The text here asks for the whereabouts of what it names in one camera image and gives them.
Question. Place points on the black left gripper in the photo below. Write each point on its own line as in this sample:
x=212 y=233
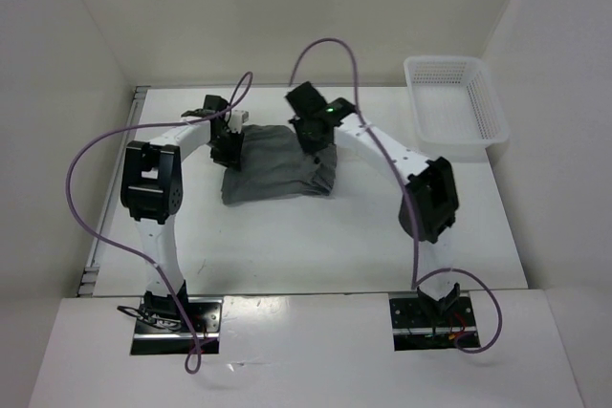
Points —
x=231 y=160

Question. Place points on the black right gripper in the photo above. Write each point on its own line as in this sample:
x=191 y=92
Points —
x=308 y=147

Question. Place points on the grey shorts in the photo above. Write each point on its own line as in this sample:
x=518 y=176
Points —
x=273 y=166

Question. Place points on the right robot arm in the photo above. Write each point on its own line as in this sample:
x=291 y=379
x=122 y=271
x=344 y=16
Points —
x=429 y=196

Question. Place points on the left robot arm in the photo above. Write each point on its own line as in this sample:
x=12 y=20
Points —
x=152 y=191

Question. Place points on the white plastic basket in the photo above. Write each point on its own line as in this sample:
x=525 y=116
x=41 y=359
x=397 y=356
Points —
x=456 y=110

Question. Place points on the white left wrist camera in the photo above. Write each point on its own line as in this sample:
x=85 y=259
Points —
x=236 y=119

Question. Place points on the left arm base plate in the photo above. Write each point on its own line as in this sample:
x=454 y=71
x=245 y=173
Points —
x=157 y=336

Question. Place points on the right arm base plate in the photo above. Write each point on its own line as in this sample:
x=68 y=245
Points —
x=414 y=330

